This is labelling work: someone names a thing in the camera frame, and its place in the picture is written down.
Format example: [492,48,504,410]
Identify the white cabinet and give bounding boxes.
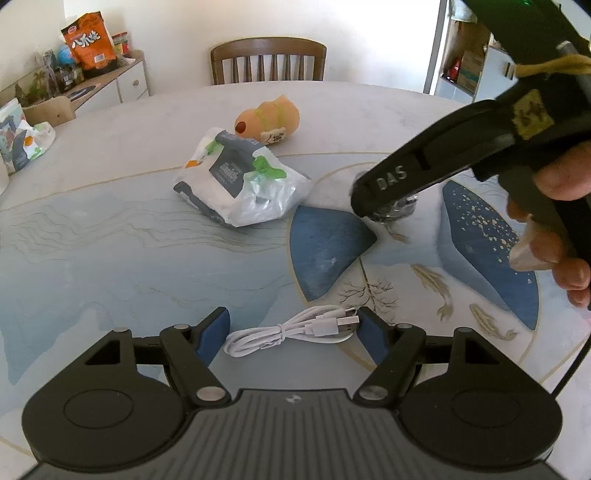
[60,50,151,114]

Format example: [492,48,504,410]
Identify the yellow pig plush toy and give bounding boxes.
[234,93,302,146]

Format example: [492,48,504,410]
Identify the white shelf unit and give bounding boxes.
[434,0,522,100]

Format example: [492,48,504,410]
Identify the orange snack bag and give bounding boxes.
[61,11,116,79]

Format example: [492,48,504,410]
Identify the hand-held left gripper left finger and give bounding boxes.
[83,307,232,408]

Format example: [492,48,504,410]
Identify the black cable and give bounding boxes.
[551,340,591,398]

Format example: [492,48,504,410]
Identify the marble patterned desktop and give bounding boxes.
[0,80,591,462]

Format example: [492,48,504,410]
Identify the printed tissue pack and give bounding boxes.
[0,99,29,174]

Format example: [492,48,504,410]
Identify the tissue pack in plastic bag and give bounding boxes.
[173,127,311,228]

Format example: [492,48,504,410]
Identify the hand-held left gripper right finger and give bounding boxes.
[353,305,497,409]

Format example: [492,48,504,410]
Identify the wooden slat-back chair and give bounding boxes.
[210,38,328,86]

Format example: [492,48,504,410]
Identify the cardboard box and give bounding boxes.
[457,50,491,94]

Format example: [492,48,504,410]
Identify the person's right hand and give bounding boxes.
[505,141,591,308]

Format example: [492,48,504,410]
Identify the tissue pack with orange print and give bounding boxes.
[14,121,57,162]

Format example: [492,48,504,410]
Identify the white usb cable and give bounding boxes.
[224,305,361,358]

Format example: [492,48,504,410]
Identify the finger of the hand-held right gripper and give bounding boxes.
[365,199,419,224]

